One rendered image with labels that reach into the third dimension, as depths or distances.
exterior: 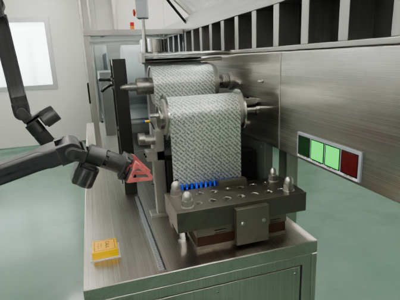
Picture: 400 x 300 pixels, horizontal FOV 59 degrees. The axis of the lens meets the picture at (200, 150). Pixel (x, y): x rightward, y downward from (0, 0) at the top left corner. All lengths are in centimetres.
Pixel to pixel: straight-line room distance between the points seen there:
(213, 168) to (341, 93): 49
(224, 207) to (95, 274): 38
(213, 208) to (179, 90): 52
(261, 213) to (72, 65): 583
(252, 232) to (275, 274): 14
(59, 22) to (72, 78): 92
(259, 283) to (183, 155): 44
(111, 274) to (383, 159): 70
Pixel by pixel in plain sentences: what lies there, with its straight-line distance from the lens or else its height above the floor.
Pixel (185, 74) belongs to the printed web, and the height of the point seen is 137.
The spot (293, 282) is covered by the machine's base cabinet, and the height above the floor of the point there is 77.
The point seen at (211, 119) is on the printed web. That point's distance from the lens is 112.
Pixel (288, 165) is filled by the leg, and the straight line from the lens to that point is 145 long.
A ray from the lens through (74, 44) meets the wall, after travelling 662.
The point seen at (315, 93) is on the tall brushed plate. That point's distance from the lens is 95.
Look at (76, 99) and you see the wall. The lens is 664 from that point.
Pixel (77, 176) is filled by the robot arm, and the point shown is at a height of 111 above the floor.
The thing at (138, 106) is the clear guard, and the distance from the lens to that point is 211.
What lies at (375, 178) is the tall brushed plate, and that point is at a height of 117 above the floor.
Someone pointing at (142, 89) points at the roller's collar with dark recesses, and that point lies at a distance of 135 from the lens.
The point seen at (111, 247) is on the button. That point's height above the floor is 92.
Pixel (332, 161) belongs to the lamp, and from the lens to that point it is 91.
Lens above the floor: 143
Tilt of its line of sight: 15 degrees down
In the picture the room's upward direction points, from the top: 2 degrees counter-clockwise
